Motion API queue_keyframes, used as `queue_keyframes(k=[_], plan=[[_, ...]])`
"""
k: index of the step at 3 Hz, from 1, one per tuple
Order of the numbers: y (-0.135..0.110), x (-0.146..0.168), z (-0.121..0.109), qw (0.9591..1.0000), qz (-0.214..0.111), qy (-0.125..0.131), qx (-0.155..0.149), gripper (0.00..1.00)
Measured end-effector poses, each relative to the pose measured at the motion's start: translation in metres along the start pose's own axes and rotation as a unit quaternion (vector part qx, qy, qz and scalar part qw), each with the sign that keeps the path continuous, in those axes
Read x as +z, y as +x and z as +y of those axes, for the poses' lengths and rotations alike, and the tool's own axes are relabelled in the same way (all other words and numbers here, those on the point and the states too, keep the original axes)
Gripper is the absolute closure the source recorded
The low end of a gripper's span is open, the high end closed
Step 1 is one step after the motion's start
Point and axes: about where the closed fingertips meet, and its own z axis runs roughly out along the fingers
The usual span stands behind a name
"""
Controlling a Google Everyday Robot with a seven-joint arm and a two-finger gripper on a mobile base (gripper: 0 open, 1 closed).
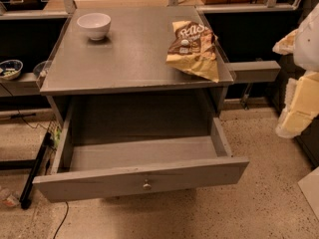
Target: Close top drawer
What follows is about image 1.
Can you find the white ceramic bowl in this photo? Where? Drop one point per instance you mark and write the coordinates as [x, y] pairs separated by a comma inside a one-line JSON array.
[[95, 25]]

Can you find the small dark bowl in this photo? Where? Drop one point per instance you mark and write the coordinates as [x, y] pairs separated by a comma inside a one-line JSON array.
[[41, 70]]

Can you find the blue patterned bowl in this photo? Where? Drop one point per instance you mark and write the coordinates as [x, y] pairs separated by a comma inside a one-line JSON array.
[[10, 69]]

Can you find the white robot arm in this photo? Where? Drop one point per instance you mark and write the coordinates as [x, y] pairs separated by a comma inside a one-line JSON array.
[[310, 26]]

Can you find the grey left shelf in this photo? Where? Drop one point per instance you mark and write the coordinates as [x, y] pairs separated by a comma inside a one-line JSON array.
[[24, 85]]

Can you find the grey side shelf block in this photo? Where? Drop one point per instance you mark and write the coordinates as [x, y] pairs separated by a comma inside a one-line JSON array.
[[254, 72]]

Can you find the crumpled plastic wrapper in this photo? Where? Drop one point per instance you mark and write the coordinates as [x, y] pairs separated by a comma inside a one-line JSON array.
[[9, 198]]

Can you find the padded gripper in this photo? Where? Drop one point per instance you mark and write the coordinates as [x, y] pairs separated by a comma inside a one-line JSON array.
[[308, 47]]

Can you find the black metal stand leg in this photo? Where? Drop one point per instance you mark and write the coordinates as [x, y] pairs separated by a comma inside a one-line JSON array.
[[24, 200]]

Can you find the grey top drawer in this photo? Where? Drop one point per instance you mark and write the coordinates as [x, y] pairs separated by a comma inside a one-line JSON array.
[[121, 149]]

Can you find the yellow brown chip bag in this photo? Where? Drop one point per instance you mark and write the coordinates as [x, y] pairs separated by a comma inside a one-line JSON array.
[[193, 50]]

